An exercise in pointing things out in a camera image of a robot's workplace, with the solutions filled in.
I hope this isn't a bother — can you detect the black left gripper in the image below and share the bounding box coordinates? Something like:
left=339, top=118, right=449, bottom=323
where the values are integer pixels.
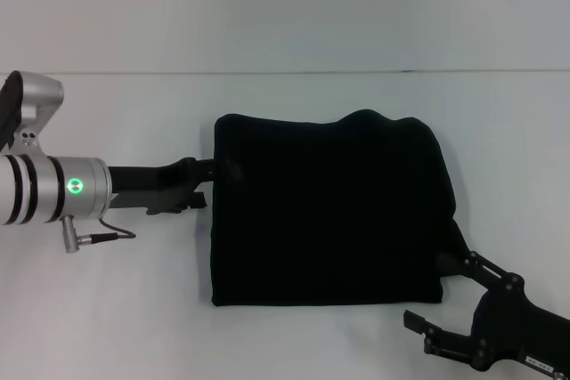
left=108, top=156, right=245, bottom=216

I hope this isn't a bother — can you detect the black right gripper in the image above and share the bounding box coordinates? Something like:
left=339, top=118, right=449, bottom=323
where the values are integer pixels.
left=402, top=249, right=570, bottom=375

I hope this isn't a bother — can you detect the black shirt with FREE print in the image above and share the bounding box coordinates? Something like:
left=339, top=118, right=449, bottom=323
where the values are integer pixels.
left=208, top=108, right=474, bottom=309

